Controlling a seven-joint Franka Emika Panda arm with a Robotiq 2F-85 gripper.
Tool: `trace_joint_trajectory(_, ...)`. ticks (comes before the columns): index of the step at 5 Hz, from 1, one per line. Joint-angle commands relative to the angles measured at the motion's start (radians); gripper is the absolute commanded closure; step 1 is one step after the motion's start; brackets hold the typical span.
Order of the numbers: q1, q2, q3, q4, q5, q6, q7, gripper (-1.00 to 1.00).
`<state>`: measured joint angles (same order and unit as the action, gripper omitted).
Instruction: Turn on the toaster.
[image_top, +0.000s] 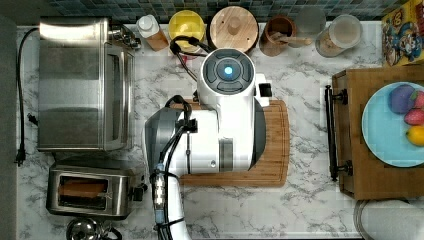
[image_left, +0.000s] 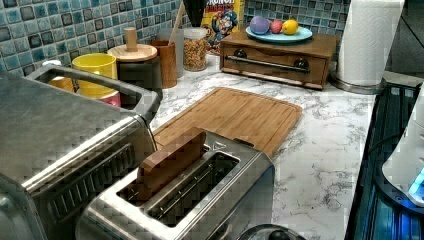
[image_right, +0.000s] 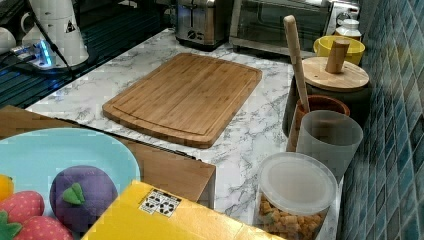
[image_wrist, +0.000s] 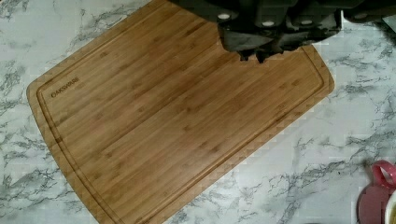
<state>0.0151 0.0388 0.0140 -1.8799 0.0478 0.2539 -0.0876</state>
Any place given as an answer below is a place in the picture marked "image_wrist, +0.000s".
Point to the pink mug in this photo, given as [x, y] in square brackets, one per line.
[376, 204]

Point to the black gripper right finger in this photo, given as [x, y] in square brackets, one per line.
[289, 39]

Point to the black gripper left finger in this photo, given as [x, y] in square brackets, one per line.
[250, 40]

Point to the bamboo cutting board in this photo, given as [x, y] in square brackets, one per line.
[153, 111]

